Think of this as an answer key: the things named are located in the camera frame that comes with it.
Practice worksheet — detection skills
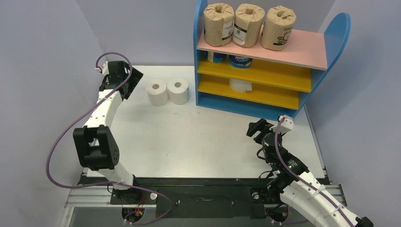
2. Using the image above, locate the white paper roll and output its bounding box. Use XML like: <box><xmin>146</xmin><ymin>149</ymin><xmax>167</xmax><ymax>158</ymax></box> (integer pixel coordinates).
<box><xmin>146</xmin><ymin>79</ymin><xmax>169</xmax><ymax>106</ymax></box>
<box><xmin>229</xmin><ymin>79</ymin><xmax>253</xmax><ymax>93</ymax></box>
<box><xmin>167</xmin><ymin>78</ymin><xmax>189</xmax><ymax>105</ymax></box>

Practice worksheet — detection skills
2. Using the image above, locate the blue plastic tissue roll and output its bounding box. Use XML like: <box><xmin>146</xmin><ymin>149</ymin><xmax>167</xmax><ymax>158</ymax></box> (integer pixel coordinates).
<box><xmin>203</xmin><ymin>51</ymin><xmax>227</xmax><ymax>63</ymax></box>

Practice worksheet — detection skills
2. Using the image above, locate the brown roll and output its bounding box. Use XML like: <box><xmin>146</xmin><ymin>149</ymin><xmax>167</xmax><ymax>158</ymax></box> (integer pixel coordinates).
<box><xmin>203</xmin><ymin>3</ymin><xmax>235</xmax><ymax>47</ymax></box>
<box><xmin>260</xmin><ymin>6</ymin><xmax>296</xmax><ymax>51</ymax></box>

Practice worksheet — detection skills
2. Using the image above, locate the brown roll cloud logo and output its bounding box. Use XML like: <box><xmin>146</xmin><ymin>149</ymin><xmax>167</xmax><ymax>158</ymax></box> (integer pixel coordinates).
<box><xmin>232</xmin><ymin>3</ymin><xmax>265</xmax><ymax>48</ymax></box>

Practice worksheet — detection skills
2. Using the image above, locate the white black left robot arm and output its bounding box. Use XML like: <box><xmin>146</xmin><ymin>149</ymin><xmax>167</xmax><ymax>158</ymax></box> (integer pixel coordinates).
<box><xmin>73</xmin><ymin>61</ymin><xmax>143</xmax><ymax>203</ymax></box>

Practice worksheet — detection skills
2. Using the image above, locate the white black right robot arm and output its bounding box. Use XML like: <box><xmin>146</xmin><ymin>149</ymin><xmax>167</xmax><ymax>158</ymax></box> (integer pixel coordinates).
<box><xmin>246</xmin><ymin>115</ymin><xmax>374</xmax><ymax>227</ymax></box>

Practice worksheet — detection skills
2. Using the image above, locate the colourful wooden shelf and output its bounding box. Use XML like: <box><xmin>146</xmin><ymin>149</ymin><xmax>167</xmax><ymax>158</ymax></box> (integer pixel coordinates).
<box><xmin>193</xmin><ymin>0</ymin><xmax>351</xmax><ymax>120</ymax></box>

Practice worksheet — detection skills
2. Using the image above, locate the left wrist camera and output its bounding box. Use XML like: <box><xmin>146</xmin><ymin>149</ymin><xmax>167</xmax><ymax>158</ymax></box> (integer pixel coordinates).
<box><xmin>95</xmin><ymin>61</ymin><xmax>109</xmax><ymax>76</ymax></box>

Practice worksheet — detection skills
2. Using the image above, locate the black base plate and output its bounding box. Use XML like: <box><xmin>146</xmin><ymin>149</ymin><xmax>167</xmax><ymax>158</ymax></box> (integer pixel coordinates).
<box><xmin>78</xmin><ymin>175</ymin><xmax>298</xmax><ymax>219</ymax></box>

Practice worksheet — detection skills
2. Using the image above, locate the aluminium rail frame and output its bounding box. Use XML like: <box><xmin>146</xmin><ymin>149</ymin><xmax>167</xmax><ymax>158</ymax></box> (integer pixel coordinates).
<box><xmin>59</xmin><ymin>66</ymin><xmax>350</xmax><ymax>227</ymax></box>

